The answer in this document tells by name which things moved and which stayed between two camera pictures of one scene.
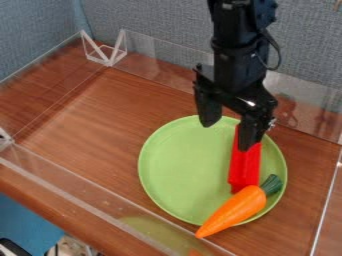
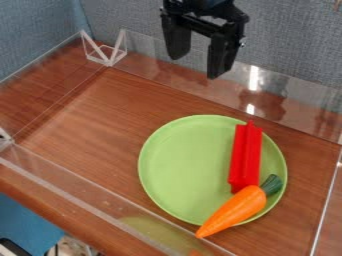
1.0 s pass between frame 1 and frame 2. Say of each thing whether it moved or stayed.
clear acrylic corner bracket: stayed
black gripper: moved
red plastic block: stayed
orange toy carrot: stayed
